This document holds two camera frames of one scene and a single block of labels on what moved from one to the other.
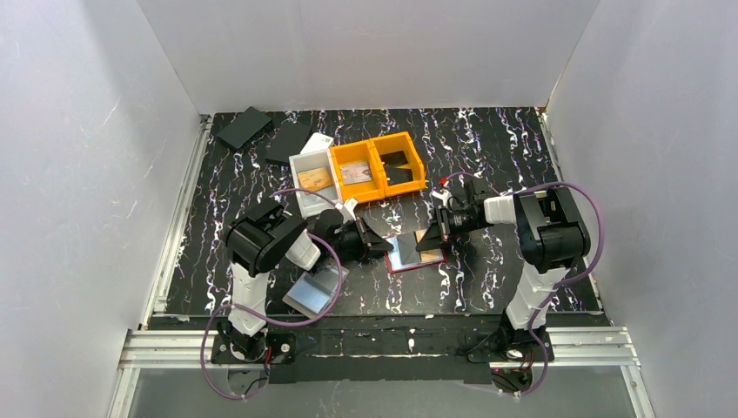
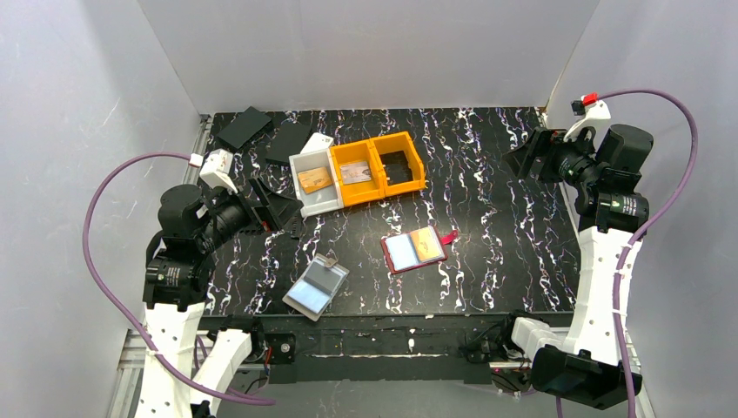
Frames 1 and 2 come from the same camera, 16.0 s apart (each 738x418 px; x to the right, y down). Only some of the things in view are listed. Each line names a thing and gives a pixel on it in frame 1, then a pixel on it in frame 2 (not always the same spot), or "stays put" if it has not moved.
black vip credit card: (406, 243) -> (397, 167)
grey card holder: (314, 294) stays put
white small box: (317, 142) stays put
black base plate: (379, 350) stays put
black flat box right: (287, 141) stays put
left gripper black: (363, 241) -> (257, 209)
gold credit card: (315, 179) stays put
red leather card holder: (405, 254) stays put
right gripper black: (441, 227) -> (545, 158)
